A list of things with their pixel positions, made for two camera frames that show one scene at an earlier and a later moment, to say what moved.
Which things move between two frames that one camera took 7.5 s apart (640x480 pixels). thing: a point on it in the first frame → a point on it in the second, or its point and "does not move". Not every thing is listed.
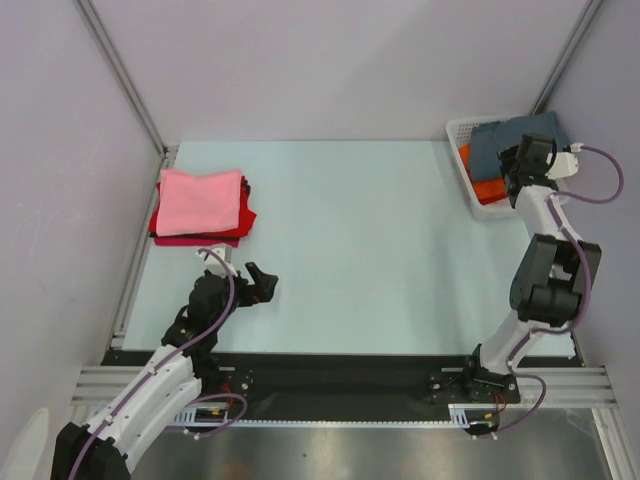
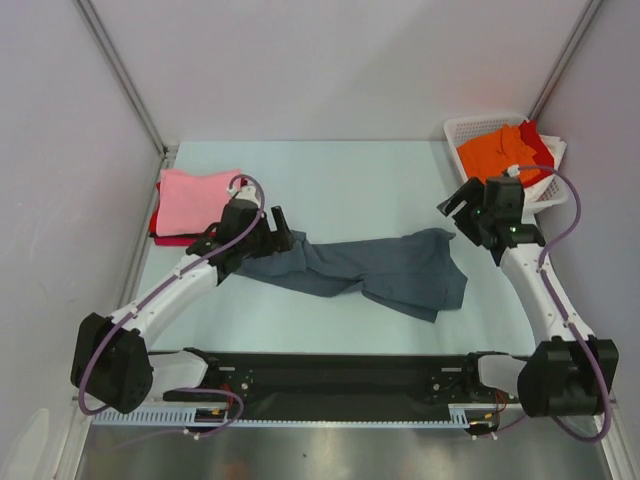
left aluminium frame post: [114, 64] does not move
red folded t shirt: [245, 220] does not move
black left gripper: [264, 283] → [277, 240]
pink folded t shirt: [194, 204] does not move
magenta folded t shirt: [196, 241] does not move
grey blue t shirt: [490, 138] → [414, 273]
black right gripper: [511, 170] → [467, 211]
